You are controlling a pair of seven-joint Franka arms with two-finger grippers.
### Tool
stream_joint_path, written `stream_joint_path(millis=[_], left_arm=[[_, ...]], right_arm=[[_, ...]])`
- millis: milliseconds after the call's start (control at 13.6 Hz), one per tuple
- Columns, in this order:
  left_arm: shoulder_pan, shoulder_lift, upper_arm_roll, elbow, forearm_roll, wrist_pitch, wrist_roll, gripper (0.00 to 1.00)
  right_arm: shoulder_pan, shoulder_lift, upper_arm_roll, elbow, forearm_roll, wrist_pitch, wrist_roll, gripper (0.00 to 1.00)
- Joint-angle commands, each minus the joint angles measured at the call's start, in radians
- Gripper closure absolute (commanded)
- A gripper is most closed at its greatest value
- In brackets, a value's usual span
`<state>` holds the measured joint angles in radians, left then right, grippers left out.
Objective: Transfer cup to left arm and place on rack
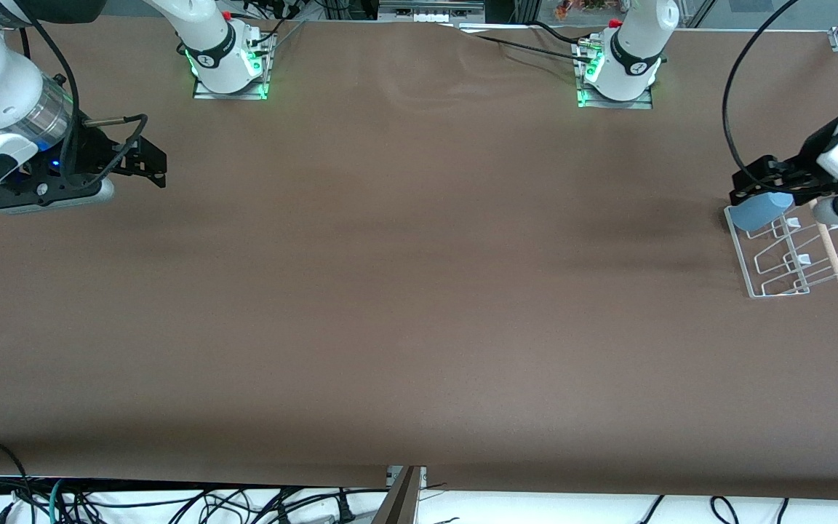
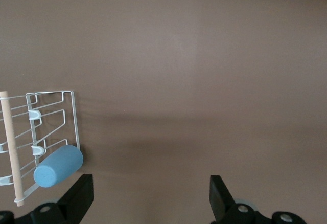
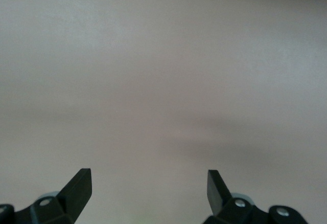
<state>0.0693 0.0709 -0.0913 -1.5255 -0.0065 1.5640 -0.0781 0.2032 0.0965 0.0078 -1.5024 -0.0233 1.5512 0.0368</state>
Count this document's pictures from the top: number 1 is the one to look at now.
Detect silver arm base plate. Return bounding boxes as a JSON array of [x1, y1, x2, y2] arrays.
[[192, 33, 272, 101], [575, 40, 654, 110]]

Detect grey metal rail unit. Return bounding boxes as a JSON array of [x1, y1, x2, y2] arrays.
[[379, 0, 485, 23]]

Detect dark metal table beam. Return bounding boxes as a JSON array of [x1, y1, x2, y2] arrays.
[[374, 467, 421, 524]]

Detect teal cable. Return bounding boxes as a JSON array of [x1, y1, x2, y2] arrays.
[[47, 478, 67, 524]]

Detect silver table bracket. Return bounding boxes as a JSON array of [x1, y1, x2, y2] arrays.
[[386, 466, 428, 490]]

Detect orange objects behind glass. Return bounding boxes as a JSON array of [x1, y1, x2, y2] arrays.
[[554, 0, 609, 19]]

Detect black base power cable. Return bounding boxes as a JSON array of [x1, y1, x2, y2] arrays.
[[230, 0, 303, 55], [455, 25, 598, 65], [532, 20, 602, 46]]

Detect black frame post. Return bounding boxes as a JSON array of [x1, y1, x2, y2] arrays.
[[488, 0, 538, 23]]

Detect light blue plastic cup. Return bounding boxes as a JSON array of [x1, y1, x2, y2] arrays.
[[732, 193, 795, 232]]

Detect white wire cup rack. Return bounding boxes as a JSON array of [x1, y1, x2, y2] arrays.
[[723, 205, 838, 299]]

